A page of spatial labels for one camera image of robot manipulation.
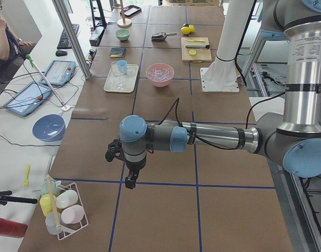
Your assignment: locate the pink bowl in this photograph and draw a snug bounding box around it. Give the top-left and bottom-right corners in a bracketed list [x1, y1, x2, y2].
[146, 63, 175, 87]

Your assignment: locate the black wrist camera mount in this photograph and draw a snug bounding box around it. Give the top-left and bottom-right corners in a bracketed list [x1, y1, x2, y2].
[105, 139, 125, 162]

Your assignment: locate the green bowl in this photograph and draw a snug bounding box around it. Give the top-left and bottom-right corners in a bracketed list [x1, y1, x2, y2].
[115, 29, 131, 41]

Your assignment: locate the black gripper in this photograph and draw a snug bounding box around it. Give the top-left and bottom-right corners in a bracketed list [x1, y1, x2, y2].
[124, 151, 146, 189]

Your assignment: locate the blue bowl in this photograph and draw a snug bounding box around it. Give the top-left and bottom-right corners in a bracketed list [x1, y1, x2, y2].
[32, 114, 66, 142]

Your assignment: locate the yellow cup in rack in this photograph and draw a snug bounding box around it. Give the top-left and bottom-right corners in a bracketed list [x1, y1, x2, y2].
[39, 194, 53, 217]

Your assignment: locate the aluminium frame post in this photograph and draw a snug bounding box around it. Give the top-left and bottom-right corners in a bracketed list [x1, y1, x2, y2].
[52, 0, 91, 80]

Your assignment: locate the clear ice cubes pile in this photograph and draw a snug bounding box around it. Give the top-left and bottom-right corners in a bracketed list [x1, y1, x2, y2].
[147, 68, 172, 82]

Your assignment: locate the clear wine glass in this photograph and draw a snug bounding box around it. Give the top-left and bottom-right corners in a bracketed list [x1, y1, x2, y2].
[111, 61, 124, 90]

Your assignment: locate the lemon half slice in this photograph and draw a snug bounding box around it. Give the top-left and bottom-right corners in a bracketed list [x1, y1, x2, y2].
[189, 49, 197, 57]

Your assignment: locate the green cup in rack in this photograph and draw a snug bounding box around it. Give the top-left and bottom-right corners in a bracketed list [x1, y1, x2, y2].
[41, 178, 61, 197]

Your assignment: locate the seated person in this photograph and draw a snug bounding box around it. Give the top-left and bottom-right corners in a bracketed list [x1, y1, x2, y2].
[0, 1, 35, 83]

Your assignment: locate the wooden cutting board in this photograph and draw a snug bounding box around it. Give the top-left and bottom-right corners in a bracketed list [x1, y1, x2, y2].
[181, 37, 212, 62]

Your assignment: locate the light blue plastic cup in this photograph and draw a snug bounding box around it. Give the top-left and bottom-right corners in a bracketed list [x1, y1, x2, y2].
[116, 60, 127, 75]

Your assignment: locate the pink stick with green tip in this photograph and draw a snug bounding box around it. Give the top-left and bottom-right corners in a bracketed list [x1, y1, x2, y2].
[26, 55, 70, 111]

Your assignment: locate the near teach pendant tablet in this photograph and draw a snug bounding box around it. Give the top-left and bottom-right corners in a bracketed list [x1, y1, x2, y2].
[4, 81, 52, 117]

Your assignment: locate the black computer mouse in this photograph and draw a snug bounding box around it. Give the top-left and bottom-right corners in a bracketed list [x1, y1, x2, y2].
[55, 50, 68, 57]

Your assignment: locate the grey yellow folded cloth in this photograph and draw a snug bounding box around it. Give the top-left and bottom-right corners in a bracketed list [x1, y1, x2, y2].
[110, 47, 126, 58]

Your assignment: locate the teach pendant tablet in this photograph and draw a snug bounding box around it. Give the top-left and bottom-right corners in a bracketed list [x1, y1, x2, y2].
[4, 81, 52, 117]
[44, 60, 76, 87]

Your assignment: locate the cream bear tray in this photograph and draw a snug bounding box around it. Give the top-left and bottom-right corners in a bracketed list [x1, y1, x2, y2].
[103, 61, 139, 93]

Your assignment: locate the white cup in rack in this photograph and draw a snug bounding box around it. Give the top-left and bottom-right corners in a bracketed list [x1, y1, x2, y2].
[56, 190, 78, 209]

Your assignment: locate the metal ice scoop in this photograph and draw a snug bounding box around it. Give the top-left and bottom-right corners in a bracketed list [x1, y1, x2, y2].
[151, 32, 177, 41]

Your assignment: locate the pink cup in rack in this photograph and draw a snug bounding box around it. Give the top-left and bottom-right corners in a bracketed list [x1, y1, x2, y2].
[61, 204, 84, 224]

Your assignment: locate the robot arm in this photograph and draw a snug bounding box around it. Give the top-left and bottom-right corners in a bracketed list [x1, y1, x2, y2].
[105, 1, 321, 189]

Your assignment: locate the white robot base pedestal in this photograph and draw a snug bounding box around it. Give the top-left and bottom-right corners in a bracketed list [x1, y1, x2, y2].
[200, 0, 255, 92]

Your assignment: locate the grey cup in rack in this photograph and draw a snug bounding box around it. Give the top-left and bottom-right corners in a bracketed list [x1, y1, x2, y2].
[45, 212, 61, 235]

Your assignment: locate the black keyboard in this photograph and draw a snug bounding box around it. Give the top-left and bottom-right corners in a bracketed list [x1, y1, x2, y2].
[57, 24, 79, 50]

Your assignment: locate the white wire cup rack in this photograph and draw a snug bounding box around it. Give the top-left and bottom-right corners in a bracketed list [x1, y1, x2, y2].
[46, 178, 89, 240]

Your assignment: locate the far teach pendant tablet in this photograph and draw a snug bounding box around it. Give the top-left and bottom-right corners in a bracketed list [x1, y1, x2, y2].
[44, 60, 76, 87]

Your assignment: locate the yellow plastic fork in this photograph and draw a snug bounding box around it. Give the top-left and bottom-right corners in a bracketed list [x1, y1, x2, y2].
[23, 164, 31, 188]

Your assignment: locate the red cylinder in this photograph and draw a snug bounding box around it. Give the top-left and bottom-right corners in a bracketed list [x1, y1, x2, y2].
[0, 218, 28, 238]

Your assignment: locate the yellow lemon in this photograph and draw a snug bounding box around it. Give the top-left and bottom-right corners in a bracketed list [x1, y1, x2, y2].
[180, 26, 191, 35]
[188, 25, 195, 33]

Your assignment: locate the yellow plastic knife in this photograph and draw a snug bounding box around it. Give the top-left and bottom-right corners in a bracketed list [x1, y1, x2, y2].
[185, 39, 205, 43]

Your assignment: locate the wooden stand with pole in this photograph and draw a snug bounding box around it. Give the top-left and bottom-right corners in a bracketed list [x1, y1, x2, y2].
[116, 0, 132, 28]

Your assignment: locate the steel muddler rod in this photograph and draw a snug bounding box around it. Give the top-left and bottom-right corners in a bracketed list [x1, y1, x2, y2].
[185, 44, 210, 49]

